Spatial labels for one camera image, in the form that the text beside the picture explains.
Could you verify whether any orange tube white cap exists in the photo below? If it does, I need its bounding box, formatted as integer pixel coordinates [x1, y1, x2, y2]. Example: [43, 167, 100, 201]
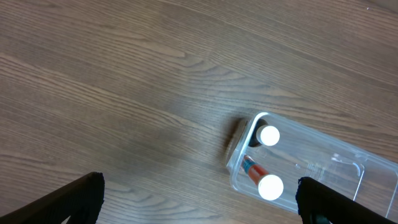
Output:
[241, 155, 284, 201]

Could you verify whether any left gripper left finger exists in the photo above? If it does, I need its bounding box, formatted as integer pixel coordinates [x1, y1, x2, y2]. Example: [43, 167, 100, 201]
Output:
[1, 172, 105, 224]

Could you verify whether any black bottle white cap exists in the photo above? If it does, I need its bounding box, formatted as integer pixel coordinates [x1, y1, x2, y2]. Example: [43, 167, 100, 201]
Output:
[248, 119, 280, 147]

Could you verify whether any clear plastic container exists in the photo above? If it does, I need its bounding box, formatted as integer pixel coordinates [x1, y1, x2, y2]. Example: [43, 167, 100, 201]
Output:
[226, 111, 397, 222]

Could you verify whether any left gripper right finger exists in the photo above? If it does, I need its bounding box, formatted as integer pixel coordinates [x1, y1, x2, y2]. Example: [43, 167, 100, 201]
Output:
[295, 177, 395, 224]

